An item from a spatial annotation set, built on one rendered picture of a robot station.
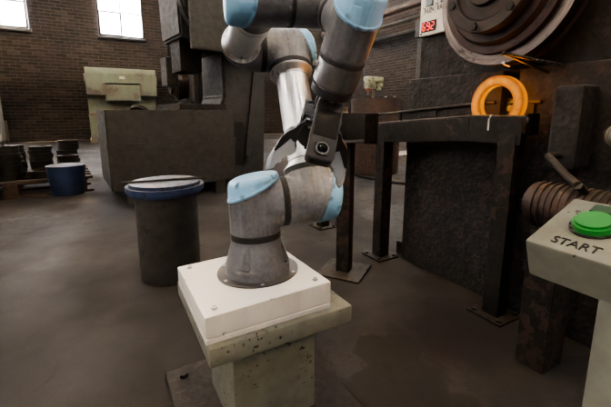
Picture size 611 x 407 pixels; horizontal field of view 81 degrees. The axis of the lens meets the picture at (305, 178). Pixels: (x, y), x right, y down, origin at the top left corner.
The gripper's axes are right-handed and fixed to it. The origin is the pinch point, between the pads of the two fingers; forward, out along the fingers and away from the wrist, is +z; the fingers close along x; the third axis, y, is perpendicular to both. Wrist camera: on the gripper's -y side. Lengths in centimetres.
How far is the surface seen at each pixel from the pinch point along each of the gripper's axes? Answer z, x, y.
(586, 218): -24.3, -28.2, -24.5
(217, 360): 25.8, 7.5, -25.0
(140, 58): 412, 406, 854
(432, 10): -17, -45, 116
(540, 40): -27, -62, 60
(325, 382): 53, -21, -14
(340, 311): 24.3, -15.7, -10.6
